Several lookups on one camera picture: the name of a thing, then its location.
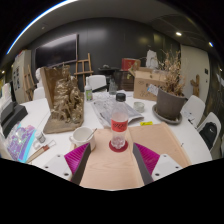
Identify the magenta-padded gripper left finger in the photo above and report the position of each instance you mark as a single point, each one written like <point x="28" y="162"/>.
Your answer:
<point x="75" y="159"/>

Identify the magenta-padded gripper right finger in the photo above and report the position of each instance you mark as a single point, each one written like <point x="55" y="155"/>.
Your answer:
<point x="148" y="160"/>

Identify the clear red-labelled drink bottle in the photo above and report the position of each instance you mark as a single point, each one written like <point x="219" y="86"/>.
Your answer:
<point x="119" y="125"/>

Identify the white mug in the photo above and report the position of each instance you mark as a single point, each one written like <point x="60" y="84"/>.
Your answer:
<point x="80" y="136"/>

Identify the paintbrush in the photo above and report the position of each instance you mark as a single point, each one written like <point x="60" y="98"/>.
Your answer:
<point x="40" y="152"/>

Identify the tan canvas table mat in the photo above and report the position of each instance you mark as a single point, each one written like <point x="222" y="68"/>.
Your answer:
<point x="110" y="166"/>

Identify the flat round red coaster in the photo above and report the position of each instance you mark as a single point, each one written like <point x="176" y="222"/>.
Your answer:
<point x="113" y="149"/>

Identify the yellow tag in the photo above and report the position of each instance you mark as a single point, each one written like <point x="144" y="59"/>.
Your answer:
<point x="146" y="123"/>

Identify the small paint jar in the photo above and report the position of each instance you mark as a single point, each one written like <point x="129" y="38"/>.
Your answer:
<point x="40" y="137"/>

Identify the grey plant saucer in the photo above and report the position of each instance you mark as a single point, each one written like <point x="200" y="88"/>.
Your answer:
<point x="160" y="116"/>

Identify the small glass jar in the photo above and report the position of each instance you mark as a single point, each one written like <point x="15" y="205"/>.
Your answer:
<point x="139" y="107"/>

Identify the newspaper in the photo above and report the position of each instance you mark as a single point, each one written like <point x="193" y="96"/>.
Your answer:
<point x="103" y="111"/>

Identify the colourful painted sheet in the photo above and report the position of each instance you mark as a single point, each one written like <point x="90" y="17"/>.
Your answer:
<point x="21" y="141"/>

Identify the dried plant in grey pot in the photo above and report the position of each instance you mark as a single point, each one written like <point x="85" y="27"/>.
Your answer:
<point x="170" y="105"/>

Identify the golden relief sculpture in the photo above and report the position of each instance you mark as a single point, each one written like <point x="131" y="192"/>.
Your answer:
<point x="66" y="100"/>

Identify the black backpack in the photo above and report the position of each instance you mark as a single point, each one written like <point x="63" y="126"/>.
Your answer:
<point x="208" y="135"/>

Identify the green-labelled spray bottle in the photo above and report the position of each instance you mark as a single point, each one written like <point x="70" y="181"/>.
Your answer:
<point x="88" y="93"/>

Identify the white chair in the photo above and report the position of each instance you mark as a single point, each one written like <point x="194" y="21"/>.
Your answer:
<point x="195" y="108"/>
<point x="97" y="81"/>
<point x="215" y="118"/>

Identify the cardboard box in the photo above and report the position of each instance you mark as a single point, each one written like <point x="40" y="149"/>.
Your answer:
<point x="143" y="85"/>

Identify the black box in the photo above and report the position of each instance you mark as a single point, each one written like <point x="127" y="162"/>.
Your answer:
<point x="11" y="116"/>

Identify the dark brown crate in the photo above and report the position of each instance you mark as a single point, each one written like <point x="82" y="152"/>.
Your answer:
<point x="125" y="80"/>

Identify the wooden easel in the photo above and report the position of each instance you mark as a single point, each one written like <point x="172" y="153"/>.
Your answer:
<point x="29" y="83"/>
<point x="83" y="71"/>

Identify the white plaster bust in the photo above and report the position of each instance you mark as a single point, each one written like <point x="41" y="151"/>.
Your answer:
<point x="39" y="78"/>

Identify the white plaster sculpture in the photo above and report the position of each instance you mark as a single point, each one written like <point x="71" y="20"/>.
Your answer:
<point x="6" y="96"/>

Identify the red box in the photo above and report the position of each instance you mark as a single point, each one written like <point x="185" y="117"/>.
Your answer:
<point x="128" y="64"/>

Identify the white plaster statue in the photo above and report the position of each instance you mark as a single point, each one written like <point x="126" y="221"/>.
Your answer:
<point x="152" y="60"/>

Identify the round ceiling light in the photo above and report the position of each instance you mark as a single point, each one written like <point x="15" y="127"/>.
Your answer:
<point x="210" y="44"/>
<point x="178" y="33"/>

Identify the large ceiling light panel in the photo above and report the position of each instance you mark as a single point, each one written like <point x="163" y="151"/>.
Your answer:
<point x="33" y="23"/>

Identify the black wall screen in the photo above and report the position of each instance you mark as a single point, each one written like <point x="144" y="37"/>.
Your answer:
<point x="56" y="51"/>

